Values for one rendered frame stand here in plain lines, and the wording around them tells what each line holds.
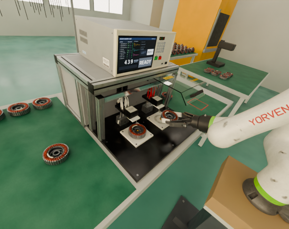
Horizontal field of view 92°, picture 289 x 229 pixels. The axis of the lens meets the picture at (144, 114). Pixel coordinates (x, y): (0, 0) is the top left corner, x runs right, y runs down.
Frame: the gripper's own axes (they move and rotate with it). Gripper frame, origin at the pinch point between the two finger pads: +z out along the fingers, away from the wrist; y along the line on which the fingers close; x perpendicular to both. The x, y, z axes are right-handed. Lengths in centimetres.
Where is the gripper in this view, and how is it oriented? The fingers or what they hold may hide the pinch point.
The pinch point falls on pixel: (169, 116)
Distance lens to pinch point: 91.8
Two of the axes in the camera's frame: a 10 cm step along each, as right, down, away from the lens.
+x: -1.6, -9.2, -3.5
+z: -7.0, -1.4, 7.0
